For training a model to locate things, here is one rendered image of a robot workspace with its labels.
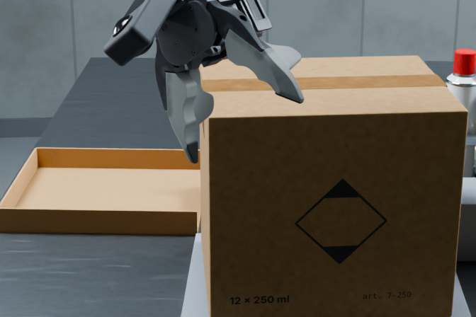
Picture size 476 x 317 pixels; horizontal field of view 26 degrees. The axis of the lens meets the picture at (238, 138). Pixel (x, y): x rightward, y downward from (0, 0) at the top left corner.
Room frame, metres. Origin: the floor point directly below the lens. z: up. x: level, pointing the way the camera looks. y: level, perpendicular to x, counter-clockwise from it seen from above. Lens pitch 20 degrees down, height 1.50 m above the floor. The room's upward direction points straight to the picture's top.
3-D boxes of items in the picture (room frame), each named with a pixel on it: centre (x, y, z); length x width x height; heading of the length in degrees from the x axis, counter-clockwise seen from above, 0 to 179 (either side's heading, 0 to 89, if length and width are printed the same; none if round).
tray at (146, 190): (1.53, 0.21, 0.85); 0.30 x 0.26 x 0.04; 88
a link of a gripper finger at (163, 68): (0.95, 0.06, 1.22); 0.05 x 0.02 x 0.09; 52
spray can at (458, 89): (1.51, -0.34, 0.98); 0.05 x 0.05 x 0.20
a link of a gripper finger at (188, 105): (0.97, 0.04, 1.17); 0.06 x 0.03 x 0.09; 142
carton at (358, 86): (1.23, -0.11, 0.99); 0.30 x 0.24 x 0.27; 94
